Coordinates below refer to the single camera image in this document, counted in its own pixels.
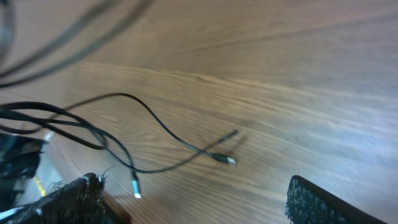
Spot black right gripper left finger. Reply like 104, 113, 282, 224
1, 173, 105, 224

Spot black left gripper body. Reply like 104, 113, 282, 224
1, 133, 44, 212

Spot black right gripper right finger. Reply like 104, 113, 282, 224
285, 175, 386, 224

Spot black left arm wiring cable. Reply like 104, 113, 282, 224
0, 0, 153, 90

